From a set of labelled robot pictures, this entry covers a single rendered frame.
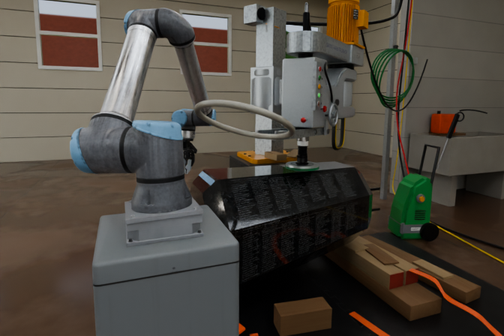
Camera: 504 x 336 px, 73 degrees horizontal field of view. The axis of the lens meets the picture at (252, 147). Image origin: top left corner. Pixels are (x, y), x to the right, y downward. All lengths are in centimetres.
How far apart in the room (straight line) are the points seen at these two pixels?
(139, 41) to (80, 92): 675
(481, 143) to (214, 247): 431
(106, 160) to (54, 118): 710
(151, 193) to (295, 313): 123
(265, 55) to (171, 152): 210
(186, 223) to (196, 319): 27
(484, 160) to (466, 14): 203
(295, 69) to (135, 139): 129
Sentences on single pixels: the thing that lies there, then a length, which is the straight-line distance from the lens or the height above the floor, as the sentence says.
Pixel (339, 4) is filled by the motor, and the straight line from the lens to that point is 281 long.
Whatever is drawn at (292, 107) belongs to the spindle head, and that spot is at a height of 122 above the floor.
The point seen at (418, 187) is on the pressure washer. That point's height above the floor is 50.
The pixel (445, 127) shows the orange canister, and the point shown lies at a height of 95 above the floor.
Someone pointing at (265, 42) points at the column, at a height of 177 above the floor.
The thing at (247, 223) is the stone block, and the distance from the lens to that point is 191.
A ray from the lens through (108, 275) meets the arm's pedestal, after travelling 100.
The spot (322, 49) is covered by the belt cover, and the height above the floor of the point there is 158.
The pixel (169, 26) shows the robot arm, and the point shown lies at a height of 156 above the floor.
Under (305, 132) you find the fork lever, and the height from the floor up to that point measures 108.
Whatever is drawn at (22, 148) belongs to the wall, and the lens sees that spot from 837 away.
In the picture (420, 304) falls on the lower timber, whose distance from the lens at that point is 237.
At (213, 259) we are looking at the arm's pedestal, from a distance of 103.
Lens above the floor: 126
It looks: 8 degrees down
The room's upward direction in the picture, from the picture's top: straight up
